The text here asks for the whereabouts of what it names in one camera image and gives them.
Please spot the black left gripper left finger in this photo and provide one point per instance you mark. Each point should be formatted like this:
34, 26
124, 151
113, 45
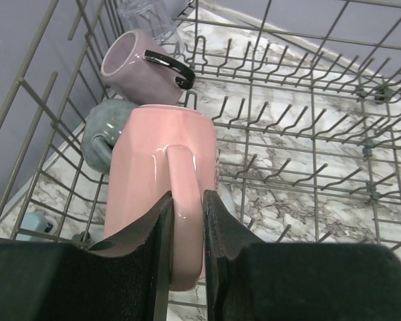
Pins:
124, 277

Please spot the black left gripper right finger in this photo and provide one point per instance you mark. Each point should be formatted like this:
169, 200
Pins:
250, 279

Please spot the pink mug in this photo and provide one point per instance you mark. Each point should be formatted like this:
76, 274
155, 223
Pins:
163, 149

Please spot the grey-green ceramic mug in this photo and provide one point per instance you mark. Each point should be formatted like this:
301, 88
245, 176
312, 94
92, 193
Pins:
104, 126

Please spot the purple glass mug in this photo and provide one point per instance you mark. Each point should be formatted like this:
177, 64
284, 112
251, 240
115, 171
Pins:
140, 70

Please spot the clear octagonal glass tumbler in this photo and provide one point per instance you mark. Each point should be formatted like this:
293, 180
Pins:
152, 18

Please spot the grey wire dish rack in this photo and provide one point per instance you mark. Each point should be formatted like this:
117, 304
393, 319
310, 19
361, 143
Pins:
308, 141

